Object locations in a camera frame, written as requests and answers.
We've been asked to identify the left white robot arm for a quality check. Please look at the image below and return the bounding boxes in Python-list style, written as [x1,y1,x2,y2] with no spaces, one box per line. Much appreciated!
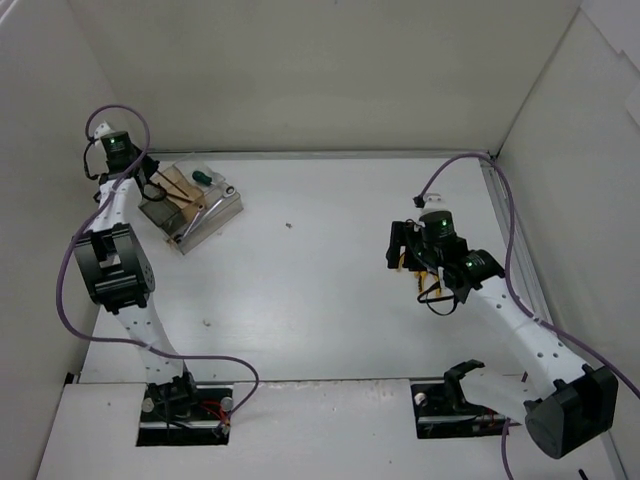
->
[74,125,200,420]

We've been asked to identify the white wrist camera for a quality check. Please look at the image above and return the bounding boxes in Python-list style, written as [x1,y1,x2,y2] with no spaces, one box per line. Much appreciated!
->
[413,192,448,214]
[92,121,115,140]

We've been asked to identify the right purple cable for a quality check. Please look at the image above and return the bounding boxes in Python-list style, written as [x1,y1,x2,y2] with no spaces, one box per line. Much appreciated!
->
[417,153,640,480]

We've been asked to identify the long brown hex key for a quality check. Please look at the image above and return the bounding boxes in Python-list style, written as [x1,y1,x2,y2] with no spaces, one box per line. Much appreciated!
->
[153,172,189,198]

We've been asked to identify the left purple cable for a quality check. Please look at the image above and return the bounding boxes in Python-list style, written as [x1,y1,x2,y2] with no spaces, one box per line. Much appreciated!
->
[55,104,260,431]

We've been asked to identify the yellow handled cutting pliers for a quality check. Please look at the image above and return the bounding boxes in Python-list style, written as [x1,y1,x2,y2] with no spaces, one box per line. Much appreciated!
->
[396,255,430,294]

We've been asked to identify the short brown hex key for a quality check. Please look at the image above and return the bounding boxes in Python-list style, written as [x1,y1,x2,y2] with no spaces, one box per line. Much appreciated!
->
[165,192,200,205]

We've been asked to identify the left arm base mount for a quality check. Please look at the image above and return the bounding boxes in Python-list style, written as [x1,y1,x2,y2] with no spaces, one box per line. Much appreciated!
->
[136,386,234,447]

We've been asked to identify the green handled screwdriver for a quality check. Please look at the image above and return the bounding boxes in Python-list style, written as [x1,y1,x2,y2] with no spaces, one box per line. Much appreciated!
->
[191,170,225,188]

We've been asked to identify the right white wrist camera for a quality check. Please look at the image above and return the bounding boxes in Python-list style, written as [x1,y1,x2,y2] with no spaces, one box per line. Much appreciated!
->
[413,192,448,214]

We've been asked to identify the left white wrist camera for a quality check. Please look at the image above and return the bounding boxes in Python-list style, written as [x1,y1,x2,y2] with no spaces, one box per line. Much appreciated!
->
[92,121,115,140]

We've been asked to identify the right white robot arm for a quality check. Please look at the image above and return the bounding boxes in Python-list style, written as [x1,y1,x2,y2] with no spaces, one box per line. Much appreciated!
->
[386,210,618,459]

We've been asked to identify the purple cable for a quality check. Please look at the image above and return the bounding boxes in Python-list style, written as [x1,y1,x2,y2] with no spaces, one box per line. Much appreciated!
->
[417,153,640,480]
[55,104,260,431]

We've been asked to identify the large silver ratchet wrench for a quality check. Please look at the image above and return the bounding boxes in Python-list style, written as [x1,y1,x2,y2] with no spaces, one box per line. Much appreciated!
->
[192,185,236,226]

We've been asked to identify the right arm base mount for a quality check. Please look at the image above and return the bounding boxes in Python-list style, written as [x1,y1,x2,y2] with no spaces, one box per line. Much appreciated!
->
[410,382,505,440]

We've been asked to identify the small silver ratchet wrench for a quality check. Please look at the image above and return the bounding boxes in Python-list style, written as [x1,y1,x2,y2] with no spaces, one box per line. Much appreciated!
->
[175,204,205,246]

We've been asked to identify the clear plastic organizer box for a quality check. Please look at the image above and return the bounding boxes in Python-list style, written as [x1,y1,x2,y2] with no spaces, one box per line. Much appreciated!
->
[139,160,244,255]

